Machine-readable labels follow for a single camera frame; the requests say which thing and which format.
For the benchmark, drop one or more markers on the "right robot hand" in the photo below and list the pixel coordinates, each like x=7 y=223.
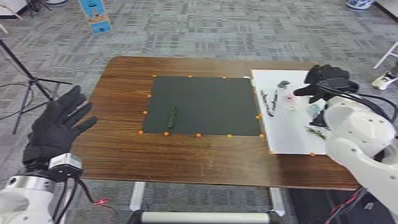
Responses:
x=328 y=81

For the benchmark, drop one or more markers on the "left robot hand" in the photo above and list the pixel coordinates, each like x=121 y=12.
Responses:
x=53 y=130

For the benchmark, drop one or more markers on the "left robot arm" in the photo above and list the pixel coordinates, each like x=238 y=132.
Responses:
x=26 y=200

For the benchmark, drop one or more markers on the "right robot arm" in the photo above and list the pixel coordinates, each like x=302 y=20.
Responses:
x=355 y=126

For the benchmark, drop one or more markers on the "green sprig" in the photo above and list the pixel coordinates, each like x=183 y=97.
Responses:
x=172 y=118
x=284 y=84
x=316 y=132
x=264 y=105

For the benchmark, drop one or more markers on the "pink flower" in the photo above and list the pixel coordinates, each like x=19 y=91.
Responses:
x=289 y=97

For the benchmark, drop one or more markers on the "white flower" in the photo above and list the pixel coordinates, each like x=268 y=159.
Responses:
x=291 y=108

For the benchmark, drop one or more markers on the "white chair leg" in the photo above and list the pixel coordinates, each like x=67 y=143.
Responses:
x=385 y=56

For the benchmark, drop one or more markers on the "black tripod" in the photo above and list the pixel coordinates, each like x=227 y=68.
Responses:
x=32 y=81

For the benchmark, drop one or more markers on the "white sheet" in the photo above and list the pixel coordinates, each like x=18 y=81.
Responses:
x=289 y=136

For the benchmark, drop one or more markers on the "dark mat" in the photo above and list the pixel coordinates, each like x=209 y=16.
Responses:
x=206 y=106

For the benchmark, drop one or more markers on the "blue and white vase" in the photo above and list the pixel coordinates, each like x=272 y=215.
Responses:
x=359 y=4

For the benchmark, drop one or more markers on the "white table leg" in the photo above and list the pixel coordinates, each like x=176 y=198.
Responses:
x=137 y=196
x=275 y=201

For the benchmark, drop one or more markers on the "pale grey bar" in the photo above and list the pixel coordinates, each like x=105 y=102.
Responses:
x=204 y=217

